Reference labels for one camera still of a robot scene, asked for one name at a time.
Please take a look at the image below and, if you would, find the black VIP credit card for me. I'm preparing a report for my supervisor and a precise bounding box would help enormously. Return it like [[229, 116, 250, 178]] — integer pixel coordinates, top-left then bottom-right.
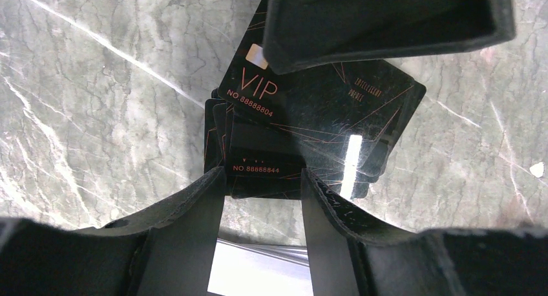
[[218, 0, 418, 170]]

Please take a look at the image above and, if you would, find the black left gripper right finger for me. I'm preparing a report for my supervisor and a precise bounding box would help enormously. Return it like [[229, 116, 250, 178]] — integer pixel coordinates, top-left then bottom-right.
[[300, 169, 547, 295]]

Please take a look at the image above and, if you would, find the black card stack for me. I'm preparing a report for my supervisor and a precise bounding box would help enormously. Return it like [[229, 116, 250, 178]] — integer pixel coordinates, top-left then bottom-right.
[[202, 81, 427, 201]]

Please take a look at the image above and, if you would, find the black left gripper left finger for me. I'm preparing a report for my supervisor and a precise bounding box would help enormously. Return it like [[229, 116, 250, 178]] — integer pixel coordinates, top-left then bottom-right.
[[1, 167, 226, 295]]

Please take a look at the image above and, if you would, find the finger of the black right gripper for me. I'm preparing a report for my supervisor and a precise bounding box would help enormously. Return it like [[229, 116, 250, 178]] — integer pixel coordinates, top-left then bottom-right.
[[263, 0, 516, 74]]

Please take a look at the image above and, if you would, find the white card stack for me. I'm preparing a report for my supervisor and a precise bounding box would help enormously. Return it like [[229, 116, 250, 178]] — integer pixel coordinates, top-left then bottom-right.
[[207, 238, 313, 295]]

